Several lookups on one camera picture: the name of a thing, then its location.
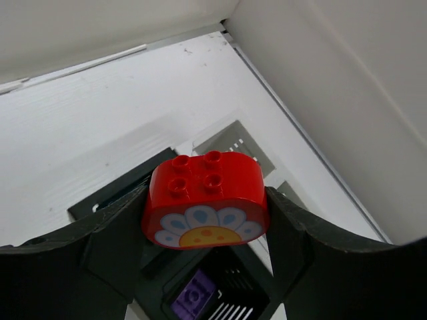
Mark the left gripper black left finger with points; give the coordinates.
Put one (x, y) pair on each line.
(85, 270)

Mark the black slatted container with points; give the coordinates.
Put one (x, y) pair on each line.
(242, 273)

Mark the purple owl lego brick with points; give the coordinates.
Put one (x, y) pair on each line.
(194, 298)

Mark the red flower lego brick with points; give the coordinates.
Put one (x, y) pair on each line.
(211, 200)

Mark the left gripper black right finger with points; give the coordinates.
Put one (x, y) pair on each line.
(326, 272)

